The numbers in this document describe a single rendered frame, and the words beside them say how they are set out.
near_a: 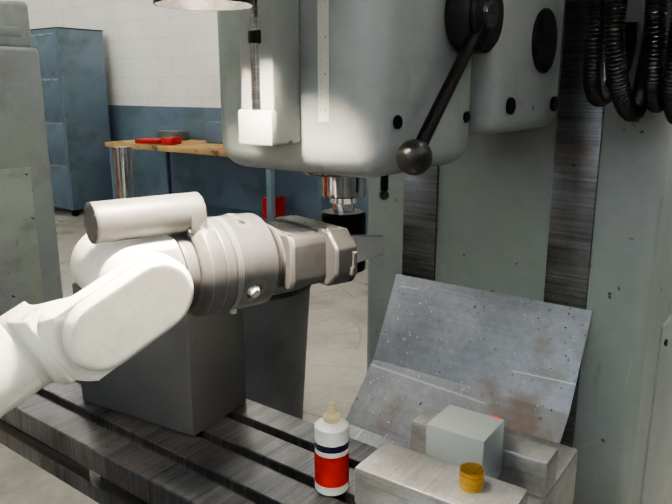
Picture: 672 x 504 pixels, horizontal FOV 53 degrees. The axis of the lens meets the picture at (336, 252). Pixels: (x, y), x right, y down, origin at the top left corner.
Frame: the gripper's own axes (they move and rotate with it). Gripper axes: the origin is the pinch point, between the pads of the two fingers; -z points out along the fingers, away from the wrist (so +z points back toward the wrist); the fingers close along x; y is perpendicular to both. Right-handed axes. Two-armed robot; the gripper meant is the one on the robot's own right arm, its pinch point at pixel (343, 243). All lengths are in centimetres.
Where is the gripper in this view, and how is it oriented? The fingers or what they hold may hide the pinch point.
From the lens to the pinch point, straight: 71.1
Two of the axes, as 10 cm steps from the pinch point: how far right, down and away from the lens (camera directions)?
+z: -7.9, 1.4, -6.0
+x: -6.1, -1.9, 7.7
